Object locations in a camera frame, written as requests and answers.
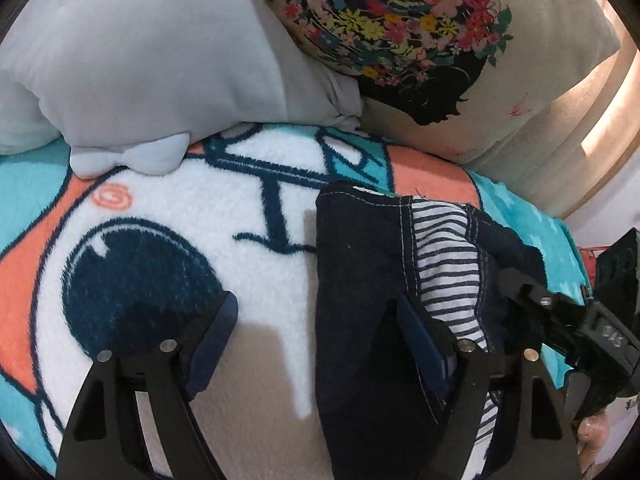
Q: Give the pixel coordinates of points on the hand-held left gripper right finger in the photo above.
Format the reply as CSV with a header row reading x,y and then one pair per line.
x,y
421,341

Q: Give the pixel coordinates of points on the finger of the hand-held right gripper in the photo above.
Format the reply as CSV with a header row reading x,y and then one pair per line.
x,y
530,295

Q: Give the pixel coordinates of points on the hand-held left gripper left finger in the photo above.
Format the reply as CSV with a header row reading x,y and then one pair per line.
x,y
217,340

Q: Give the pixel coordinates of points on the striped navy pants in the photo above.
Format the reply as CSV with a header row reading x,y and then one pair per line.
x,y
360,270

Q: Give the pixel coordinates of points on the person's right hand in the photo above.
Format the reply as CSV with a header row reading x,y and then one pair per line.
x,y
590,442

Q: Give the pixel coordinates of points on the teal cartoon printed blanket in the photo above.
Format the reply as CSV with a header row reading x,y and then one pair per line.
x,y
200,220

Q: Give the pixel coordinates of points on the cream floral printed cushion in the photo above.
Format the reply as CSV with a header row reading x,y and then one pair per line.
x,y
525,110

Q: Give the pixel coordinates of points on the grey plush pillow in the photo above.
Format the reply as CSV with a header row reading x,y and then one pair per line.
x,y
150,60

